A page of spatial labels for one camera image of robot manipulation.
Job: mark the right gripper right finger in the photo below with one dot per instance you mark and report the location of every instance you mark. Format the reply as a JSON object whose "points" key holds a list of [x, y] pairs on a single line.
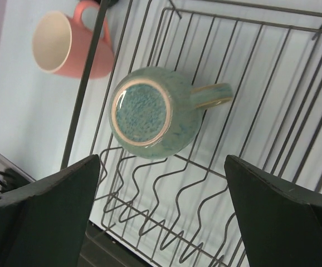
{"points": [[280, 222]]}

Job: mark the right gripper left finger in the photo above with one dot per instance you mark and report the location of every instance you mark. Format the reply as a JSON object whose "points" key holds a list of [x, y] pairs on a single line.
{"points": [[43, 223]]}

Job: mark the green ceramic cup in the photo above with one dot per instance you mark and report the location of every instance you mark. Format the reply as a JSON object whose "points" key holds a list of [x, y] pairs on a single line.
{"points": [[155, 112]]}

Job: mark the pink mug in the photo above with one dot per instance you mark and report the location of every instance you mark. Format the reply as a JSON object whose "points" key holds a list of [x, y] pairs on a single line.
{"points": [[60, 43]]}

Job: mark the black wire dish rack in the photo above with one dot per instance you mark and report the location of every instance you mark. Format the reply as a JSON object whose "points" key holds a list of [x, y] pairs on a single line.
{"points": [[177, 210]]}

